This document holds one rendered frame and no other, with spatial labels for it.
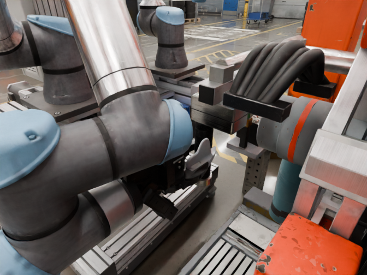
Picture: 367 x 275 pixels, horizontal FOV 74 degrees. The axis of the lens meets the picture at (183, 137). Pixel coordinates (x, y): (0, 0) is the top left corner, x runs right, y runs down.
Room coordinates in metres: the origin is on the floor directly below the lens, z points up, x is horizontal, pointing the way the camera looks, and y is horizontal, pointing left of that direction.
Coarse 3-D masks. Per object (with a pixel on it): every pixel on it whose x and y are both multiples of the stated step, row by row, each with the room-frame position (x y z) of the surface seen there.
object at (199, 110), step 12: (192, 96) 0.40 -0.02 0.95; (192, 108) 0.40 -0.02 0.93; (204, 108) 0.38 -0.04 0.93; (216, 108) 0.37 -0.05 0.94; (228, 108) 0.35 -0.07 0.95; (204, 120) 0.38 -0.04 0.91; (216, 120) 0.37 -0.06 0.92; (228, 120) 0.35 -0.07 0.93; (240, 120) 0.36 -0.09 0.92; (228, 132) 0.35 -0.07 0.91
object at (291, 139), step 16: (288, 96) 0.49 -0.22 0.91; (304, 112) 0.42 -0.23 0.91; (320, 112) 0.41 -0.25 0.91; (272, 128) 0.44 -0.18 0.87; (288, 128) 0.41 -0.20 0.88; (304, 128) 0.40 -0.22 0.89; (320, 128) 0.39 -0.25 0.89; (352, 128) 0.36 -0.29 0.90; (272, 144) 0.43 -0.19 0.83; (288, 144) 0.40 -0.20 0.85; (304, 144) 0.39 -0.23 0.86; (288, 160) 0.42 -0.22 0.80; (304, 160) 0.38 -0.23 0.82
